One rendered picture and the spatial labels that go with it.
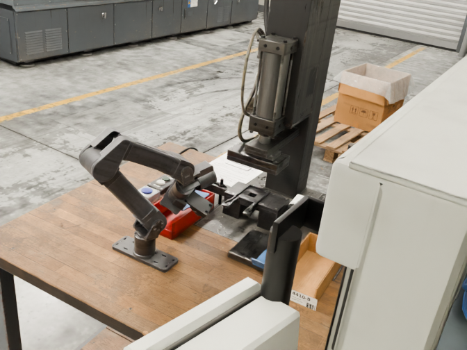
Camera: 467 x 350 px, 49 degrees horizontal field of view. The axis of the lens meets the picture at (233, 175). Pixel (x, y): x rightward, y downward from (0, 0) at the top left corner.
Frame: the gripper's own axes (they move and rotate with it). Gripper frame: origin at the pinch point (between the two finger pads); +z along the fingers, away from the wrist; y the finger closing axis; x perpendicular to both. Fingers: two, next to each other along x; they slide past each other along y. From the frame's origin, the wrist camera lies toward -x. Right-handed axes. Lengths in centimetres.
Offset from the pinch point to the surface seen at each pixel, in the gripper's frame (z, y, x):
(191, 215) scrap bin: -0.3, 0.2, -7.7
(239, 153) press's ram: -12.7, 22.3, -9.3
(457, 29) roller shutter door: 468, 764, -282
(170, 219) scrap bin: 5.2, -3.0, -3.0
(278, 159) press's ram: -17.3, 26.1, -20.4
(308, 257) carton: -15.5, 4.4, -44.1
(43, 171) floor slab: 226, 47, 86
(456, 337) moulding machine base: -52, -8, -73
